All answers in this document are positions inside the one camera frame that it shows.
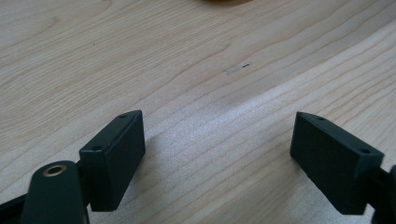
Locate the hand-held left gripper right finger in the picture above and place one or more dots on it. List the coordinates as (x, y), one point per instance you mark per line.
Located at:
(333, 168)

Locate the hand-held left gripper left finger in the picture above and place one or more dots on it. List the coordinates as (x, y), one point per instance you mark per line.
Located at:
(116, 165)

